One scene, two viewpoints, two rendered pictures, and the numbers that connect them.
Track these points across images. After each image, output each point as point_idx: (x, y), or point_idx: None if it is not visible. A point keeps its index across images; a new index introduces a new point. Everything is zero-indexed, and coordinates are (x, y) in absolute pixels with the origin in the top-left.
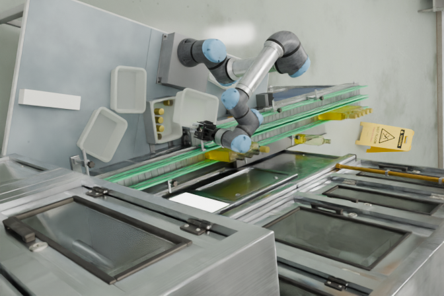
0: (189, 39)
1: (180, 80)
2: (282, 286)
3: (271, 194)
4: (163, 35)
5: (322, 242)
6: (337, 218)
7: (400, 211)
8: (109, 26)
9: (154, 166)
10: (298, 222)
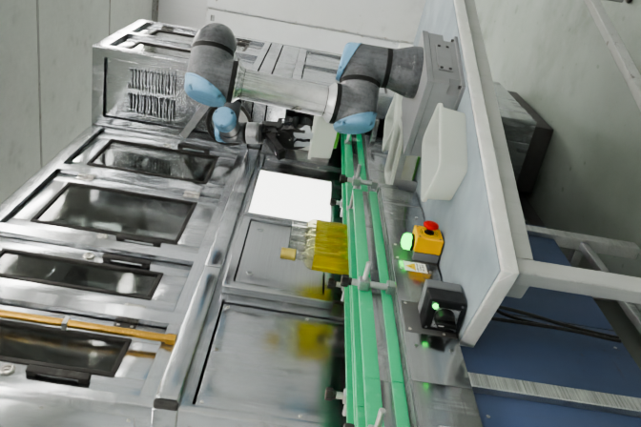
0: (407, 47)
1: (403, 109)
2: (131, 167)
3: (218, 236)
4: (453, 38)
5: (119, 201)
6: (118, 232)
7: (42, 251)
8: (444, 3)
9: (351, 174)
10: (159, 221)
